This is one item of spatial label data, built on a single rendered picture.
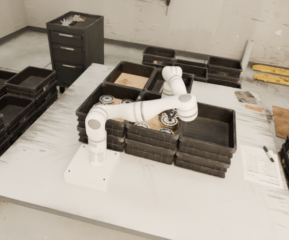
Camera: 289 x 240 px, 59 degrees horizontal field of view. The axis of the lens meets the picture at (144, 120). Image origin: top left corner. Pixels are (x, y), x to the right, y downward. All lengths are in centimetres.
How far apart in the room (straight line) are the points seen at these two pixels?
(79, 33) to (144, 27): 212
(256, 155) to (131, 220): 92
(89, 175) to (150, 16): 384
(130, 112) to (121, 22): 395
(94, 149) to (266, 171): 101
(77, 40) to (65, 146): 168
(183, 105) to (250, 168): 74
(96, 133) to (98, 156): 16
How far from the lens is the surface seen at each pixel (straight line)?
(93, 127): 120
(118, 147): 153
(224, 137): 161
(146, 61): 325
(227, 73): 322
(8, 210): 229
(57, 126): 178
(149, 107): 111
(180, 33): 483
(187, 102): 108
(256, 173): 166
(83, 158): 143
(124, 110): 115
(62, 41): 315
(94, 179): 133
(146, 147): 145
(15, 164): 158
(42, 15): 566
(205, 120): 171
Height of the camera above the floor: 177
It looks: 36 degrees down
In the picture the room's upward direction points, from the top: 6 degrees clockwise
